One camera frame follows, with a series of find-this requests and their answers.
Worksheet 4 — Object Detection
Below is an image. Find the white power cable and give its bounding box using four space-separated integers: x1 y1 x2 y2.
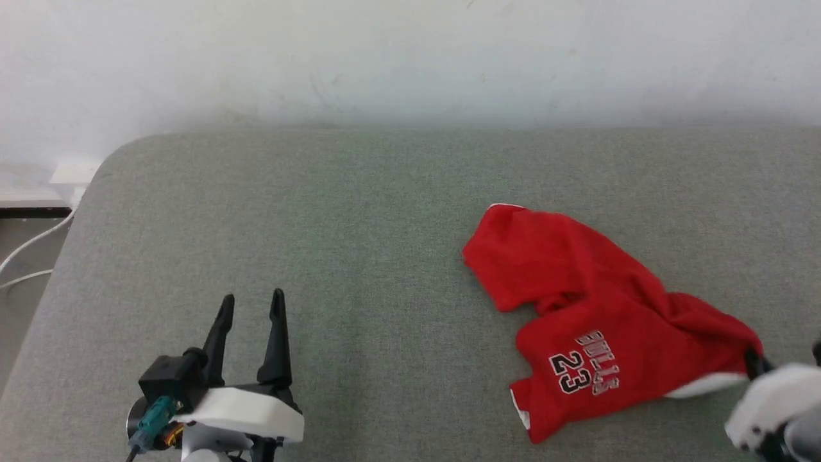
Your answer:
0 269 54 291
0 186 88 274

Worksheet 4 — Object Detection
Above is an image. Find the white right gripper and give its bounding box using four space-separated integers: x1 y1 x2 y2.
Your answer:
724 339 821 454

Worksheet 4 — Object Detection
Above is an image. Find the red basketball jersey number 23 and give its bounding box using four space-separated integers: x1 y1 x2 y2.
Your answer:
461 203 766 445

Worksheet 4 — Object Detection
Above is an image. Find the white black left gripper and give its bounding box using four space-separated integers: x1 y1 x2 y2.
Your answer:
172 288 306 462

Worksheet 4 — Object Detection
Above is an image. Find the dark skirting strip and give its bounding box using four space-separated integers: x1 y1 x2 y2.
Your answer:
0 201 73 219

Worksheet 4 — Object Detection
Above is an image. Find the black cable with teal plug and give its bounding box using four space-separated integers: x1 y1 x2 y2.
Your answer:
127 396 178 462

